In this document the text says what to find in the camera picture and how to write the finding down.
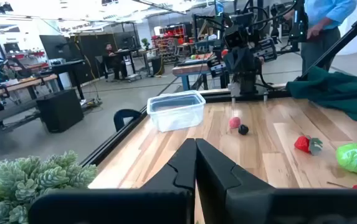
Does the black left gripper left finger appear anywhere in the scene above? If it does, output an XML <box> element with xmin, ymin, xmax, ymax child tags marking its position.
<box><xmin>28</xmin><ymin>138</ymin><xmax>197</xmax><ymax>224</ymax></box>

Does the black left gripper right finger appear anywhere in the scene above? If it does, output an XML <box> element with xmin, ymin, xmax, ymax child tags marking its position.
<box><xmin>196</xmin><ymin>138</ymin><xmax>357</xmax><ymax>224</ymax></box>

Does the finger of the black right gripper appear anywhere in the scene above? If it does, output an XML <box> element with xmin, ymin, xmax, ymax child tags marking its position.
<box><xmin>207</xmin><ymin>48</ymin><xmax>243</xmax><ymax>78</ymax></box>
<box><xmin>242</xmin><ymin>37</ymin><xmax>278</xmax><ymax>75</ymax></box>

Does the pink toy raspberry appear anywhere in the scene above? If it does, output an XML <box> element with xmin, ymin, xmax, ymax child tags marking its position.
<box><xmin>228</xmin><ymin>116</ymin><xmax>242</xmax><ymax>129</ymax></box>

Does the red toy strawberry with leaf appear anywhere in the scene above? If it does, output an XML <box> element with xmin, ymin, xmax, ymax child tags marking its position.
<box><xmin>293</xmin><ymin>135</ymin><xmax>324</xmax><ymax>156</ymax></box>

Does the light green toy cabbage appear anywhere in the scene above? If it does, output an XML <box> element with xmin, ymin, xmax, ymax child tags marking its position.
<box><xmin>335</xmin><ymin>142</ymin><xmax>357</xmax><ymax>174</ymax></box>

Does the blue-legged wooden table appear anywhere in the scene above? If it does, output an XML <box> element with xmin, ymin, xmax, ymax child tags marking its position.
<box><xmin>171</xmin><ymin>57</ymin><xmax>229</xmax><ymax>91</ymax></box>

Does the standing person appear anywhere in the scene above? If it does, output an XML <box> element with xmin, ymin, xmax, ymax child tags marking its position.
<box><xmin>282</xmin><ymin>0</ymin><xmax>357</xmax><ymax>75</ymax></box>

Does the shelf with red bins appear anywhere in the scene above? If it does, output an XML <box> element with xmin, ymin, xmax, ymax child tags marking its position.
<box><xmin>151</xmin><ymin>24</ymin><xmax>194</xmax><ymax>65</ymax></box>

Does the clear plastic food container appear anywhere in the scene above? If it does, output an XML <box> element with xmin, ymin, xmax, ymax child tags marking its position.
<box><xmin>146</xmin><ymin>90</ymin><xmax>206</xmax><ymax>133</ymax></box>

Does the dark green cloth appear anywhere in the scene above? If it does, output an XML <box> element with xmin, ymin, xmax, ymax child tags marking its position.
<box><xmin>285</xmin><ymin>65</ymin><xmax>357</xmax><ymax>122</ymax></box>

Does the dark rounded chair back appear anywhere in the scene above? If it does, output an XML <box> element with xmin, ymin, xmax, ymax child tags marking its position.
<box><xmin>113</xmin><ymin>108</ymin><xmax>143</xmax><ymax>132</ymax></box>

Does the seated person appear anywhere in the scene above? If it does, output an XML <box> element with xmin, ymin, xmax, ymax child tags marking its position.
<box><xmin>103</xmin><ymin>42</ymin><xmax>128</xmax><ymax>81</ymax></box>

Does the potted green succulent plant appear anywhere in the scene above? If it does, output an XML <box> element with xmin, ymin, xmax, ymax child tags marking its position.
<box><xmin>0</xmin><ymin>151</ymin><xmax>98</xmax><ymax>224</ymax></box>

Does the black floor cabinet box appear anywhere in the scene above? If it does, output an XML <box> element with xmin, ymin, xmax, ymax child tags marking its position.
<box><xmin>36</xmin><ymin>88</ymin><xmax>85</xmax><ymax>134</ymax></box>

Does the dark partition panel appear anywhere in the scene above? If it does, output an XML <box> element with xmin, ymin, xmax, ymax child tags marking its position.
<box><xmin>72</xmin><ymin>30</ymin><xmax>141</xmax><ymax>82</ymax></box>

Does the black standing desk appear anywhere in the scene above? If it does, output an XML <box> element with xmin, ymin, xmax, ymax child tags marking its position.
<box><xmin>50</xmin><ymin>59</ymin><xmax>87</xmax><ymax>100</ymax></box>

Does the black desk monitor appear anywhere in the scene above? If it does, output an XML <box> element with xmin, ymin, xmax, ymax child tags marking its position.
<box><xmin>39</xmin><ymin>34</ymin><xmax>73</xmax><ymax>62</ymax></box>

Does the wooden workbench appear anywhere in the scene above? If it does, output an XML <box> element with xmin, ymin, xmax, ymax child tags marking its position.
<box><xmin>0</xmin><ymin>73</ymin><xmax>59</xmax><ymax>138</ymax></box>

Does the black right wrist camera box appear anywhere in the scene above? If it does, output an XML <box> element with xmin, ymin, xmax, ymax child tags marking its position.
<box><xmin>223</xmin><ymin>23</ymin><xmax>252</xmax><ymax>47</ymax></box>

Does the black table edge rail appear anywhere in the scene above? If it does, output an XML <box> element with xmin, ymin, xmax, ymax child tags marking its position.
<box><xmin>80</xmin><ymin>88</ymin><xmax>291</xmax><ymax>167</ymax></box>

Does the black rig frame strut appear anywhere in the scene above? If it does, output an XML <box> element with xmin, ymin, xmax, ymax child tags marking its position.
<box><xmin>299</xmin><ymin>9</ymin><xmax>357</xmax><ymax>82</ymax></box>

